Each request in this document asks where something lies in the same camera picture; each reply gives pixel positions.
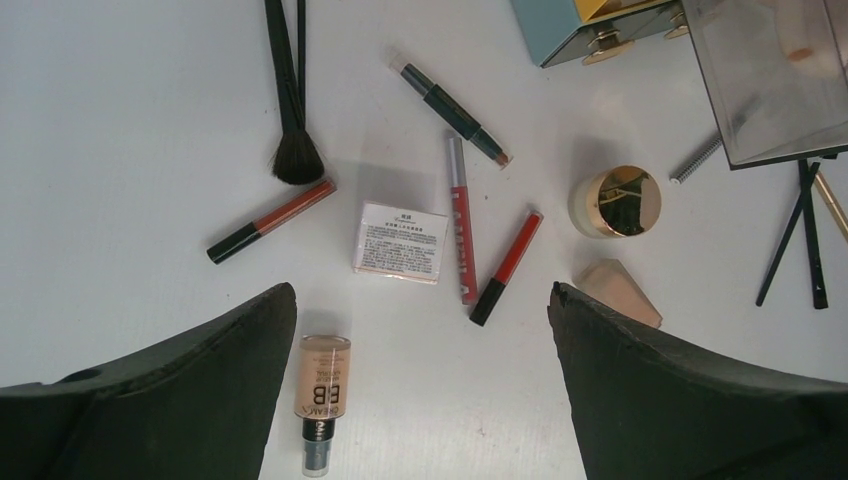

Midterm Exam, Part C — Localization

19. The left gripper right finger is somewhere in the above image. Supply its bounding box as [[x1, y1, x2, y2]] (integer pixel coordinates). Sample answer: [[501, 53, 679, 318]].
[[547, 282, 847, 479]]

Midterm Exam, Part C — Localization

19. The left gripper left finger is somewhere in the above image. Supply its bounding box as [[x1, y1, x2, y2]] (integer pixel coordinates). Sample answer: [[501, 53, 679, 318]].
[[1, 283, 297, 479]]

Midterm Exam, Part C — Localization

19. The red lipstick black cap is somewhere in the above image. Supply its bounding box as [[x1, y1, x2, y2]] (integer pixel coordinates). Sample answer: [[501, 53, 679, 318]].
[[468, 209, 545, 328]]

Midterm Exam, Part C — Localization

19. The clear top drawer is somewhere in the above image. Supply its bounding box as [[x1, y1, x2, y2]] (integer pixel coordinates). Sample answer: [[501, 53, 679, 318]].
[[682, 1, 847, 170]]

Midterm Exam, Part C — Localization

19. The orange three-drawer organizer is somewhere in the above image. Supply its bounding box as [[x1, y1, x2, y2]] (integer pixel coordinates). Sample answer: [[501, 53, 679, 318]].
[[511, 0, 689, 68]]

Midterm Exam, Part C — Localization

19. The beige makeup sponge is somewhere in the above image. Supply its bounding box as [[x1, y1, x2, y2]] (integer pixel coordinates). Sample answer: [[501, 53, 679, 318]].
[[773, 0, 847, 78]]

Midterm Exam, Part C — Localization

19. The BB cream tube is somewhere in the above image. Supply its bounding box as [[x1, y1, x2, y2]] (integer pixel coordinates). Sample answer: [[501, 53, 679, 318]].
[[293, 335, 352, 478]]

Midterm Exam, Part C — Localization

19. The beige foundation tube black cap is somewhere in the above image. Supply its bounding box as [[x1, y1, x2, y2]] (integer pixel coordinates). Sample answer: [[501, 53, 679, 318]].
[[573, 258, 663, 329]]

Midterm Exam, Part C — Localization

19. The gold lid cream jar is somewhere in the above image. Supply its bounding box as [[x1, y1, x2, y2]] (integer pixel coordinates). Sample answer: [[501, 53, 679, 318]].
[[568, 165, 662, 238]]

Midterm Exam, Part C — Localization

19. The grey silver pencil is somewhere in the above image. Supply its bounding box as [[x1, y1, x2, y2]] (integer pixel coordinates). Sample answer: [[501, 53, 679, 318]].
[[669, 133, 723, 185]]

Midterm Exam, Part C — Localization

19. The pink lip gloss tube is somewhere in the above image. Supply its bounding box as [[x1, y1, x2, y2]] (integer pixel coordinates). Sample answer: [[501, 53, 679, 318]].
[[446, 133, 478, 305]]

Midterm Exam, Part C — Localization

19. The small white box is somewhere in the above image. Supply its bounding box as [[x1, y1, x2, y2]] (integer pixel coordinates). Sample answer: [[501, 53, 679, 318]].
[[353, 202, 448, 285]]

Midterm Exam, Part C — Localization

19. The black powder brush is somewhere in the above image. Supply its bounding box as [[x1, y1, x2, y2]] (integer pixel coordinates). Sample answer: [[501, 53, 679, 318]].
[[264, 0, 325, 185]]

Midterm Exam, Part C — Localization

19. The dark concealer stick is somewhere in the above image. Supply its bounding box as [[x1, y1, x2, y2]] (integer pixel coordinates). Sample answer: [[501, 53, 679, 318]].
[[389, 52, 512, 169]]

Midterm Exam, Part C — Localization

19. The thin black eyeliner brush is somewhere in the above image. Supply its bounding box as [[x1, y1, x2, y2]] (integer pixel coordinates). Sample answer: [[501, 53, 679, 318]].
[[297, 0, 307, 117]]

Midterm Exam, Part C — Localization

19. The wooden handle brush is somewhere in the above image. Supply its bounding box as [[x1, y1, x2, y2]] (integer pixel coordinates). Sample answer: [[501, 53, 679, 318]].
[[814, 171, 848, 241]]

